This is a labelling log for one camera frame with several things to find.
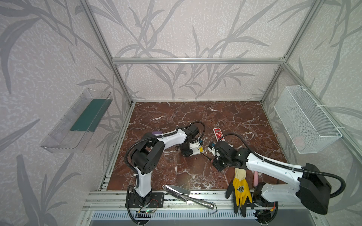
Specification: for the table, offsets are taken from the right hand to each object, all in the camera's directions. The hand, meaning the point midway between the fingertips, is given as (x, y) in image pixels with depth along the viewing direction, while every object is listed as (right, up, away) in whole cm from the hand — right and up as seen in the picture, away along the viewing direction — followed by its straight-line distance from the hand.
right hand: (213, 158), depth 83 cm
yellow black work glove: (+13, -14, -9) cm, 22 cm away
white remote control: (-10, +2, +8) cm, 13 cm away
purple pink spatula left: (-39, +13, +17) cm, 45 cm away
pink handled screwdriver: (-3, 0, +2) cm, 4 cm away
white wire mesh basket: (+41, +21, -17) cm, 49 cm away
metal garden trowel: (-17, -18, -6) cm, 25 cm away
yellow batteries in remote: (-7, +3, +9) cm, 11 cm away
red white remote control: (+6, +12, +16) cm, 21 cm away
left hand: (-16, +4, +10) cm, 19 cm away
